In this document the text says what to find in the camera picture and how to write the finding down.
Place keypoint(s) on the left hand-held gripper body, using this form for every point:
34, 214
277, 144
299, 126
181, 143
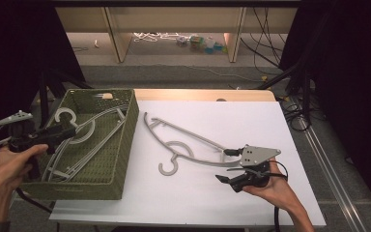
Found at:
16, 117

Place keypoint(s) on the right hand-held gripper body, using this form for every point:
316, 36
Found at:
259, 155

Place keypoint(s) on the green woven basket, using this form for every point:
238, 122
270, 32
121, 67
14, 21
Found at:
109, 167

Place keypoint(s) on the person's right hand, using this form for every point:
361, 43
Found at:
277, 190

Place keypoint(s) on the person's left hand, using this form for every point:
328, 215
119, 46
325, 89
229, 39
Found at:
9, 167

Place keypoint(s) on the white board mat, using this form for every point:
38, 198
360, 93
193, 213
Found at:
238, 122

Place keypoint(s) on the black metal stand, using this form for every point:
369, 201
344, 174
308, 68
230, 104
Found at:
44, 96
306, 93

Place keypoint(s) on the small white floor scrap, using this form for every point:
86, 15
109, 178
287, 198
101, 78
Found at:
96, 43

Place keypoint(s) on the colourful toys on floor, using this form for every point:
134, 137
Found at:
201, 43

